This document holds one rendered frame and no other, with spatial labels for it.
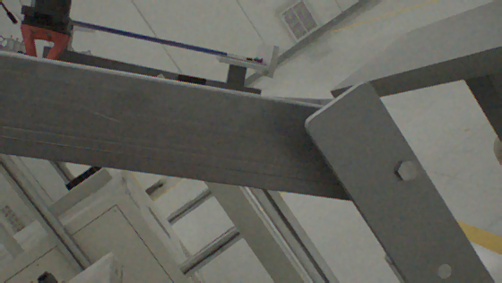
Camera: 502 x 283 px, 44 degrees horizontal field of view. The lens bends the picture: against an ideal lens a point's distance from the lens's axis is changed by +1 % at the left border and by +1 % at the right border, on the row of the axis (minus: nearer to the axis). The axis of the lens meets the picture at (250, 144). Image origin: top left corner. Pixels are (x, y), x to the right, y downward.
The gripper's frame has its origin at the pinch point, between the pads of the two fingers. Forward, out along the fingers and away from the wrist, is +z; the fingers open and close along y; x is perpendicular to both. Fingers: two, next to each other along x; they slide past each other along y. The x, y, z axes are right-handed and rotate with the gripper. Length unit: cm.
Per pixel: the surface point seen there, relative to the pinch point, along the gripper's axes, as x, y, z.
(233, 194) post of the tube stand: 40, -37, 19
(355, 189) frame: 29, 64, 3
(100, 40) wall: -42, -749, -60
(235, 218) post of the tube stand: 42, -38, 24
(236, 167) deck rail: 22, 60, 4
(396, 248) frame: 32, 64, 7
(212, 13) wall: 96, -750, -128
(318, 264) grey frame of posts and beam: 54, -11, 25
